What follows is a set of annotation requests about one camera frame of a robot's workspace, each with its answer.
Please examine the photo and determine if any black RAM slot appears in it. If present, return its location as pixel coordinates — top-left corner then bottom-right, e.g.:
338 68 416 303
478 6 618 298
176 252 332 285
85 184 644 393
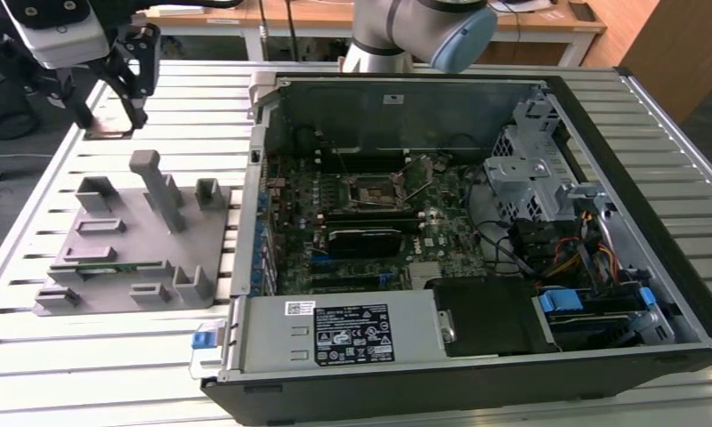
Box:
326 225 422 233
319 165 414 173
324 221 423 228
319 155 412 162
323 216 427 223
319 212 427 219

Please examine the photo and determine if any black phone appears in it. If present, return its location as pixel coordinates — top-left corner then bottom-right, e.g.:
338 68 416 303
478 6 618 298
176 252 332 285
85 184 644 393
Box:
568 2 599 22

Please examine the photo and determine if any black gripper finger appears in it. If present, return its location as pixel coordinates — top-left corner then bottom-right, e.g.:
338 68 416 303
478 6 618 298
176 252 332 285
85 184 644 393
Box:
96 21 164 131
0 24 100 132

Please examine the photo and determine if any orange wire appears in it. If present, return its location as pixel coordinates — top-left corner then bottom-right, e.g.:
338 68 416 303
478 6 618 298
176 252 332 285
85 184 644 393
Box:
546 253 583 277

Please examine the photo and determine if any green RAM stick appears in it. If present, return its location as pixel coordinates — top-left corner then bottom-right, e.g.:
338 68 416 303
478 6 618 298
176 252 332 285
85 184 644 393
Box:
75 262 163 274

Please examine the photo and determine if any black PC case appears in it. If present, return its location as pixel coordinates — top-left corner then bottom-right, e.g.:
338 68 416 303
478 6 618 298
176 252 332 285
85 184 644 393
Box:
200 70 712 426

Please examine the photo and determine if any silver chipset heatsink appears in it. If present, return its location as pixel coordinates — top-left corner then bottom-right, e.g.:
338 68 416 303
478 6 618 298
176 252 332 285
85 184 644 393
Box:
407 261 442 291

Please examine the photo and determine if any wooden cabinet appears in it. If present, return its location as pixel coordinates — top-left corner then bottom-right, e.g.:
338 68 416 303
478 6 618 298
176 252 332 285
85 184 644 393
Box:
580 0 712 128

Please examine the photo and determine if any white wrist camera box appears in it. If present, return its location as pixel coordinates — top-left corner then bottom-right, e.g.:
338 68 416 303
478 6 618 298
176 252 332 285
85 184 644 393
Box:
8 0 109 70

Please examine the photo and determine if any wooden desk white frame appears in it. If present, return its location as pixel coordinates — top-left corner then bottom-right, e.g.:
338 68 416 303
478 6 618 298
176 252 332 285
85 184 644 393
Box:
147 0 251 39
243 0 608 68

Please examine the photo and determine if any grey power supply unit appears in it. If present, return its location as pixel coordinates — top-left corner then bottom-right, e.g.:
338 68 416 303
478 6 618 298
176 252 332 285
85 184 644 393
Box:
221 291 456 374

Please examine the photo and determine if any metal locking lever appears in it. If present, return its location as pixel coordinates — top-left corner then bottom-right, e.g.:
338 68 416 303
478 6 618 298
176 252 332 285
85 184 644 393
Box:
406 176 436 201
330 142 351 180

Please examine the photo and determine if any grey parts rack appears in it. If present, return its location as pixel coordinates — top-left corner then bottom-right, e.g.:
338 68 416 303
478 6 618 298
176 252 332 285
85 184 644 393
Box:
32 149 234 318

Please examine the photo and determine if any green motherboard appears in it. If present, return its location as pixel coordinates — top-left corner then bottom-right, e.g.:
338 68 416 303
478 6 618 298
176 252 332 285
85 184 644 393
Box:
259 150 498 298

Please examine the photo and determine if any low-profile graphics card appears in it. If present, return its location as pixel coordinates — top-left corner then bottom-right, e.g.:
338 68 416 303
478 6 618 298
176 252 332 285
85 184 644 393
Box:
324 225 406 262

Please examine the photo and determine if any black cable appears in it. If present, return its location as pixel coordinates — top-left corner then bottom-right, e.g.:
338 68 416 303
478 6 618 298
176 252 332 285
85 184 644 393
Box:
476 221 539 281

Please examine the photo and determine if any yellow wire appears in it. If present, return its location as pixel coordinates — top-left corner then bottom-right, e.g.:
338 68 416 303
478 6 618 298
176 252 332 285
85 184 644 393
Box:
592 244 618 278

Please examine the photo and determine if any black expansion slot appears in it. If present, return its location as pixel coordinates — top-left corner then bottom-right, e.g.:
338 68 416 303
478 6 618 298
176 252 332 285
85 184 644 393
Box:
308 276 383 291

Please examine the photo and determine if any CPU socket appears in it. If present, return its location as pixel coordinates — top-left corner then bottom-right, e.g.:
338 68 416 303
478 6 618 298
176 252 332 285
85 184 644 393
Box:
344 173 406 209

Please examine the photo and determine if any blue case release latch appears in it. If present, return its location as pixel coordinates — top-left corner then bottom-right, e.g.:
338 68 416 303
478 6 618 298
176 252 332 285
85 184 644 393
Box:
189 320 231 357

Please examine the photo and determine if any black power supply label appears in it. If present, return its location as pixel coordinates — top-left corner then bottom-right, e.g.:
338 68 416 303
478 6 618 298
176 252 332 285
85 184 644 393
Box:
312 303 392 367

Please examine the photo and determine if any blue disk carrier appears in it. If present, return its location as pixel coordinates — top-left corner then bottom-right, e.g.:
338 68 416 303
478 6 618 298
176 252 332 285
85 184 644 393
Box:
536 287 584 316

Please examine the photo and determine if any black disk bay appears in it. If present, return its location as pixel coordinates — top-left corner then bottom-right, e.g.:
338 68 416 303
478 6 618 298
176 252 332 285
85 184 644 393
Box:
532 279 682 353

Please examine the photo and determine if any silver metal drive cage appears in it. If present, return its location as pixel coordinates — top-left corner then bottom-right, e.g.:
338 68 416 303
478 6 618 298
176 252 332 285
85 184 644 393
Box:
483 100 580 223

